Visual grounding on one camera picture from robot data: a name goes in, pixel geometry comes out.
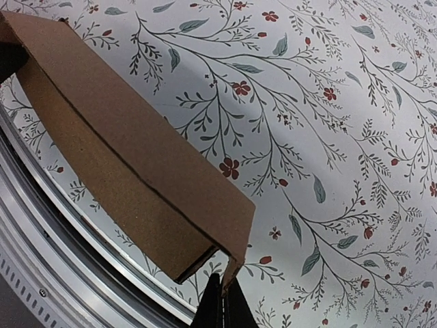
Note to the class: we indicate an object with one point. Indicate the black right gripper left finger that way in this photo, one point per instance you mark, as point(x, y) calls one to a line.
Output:
point(209, 311)

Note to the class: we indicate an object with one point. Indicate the floral patterned table mat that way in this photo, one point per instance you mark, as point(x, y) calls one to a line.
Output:
point(323, 113)

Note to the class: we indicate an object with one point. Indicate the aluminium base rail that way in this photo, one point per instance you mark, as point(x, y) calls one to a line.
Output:
point(67, 270)

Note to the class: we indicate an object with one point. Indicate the brown cardboard box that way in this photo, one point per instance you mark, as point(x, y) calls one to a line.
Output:
point(175, 205)

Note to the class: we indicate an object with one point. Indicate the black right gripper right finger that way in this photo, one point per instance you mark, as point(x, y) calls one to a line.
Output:
point(237, 313)

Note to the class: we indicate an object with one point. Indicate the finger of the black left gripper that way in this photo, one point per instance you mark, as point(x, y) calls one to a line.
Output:
point(12, 58)

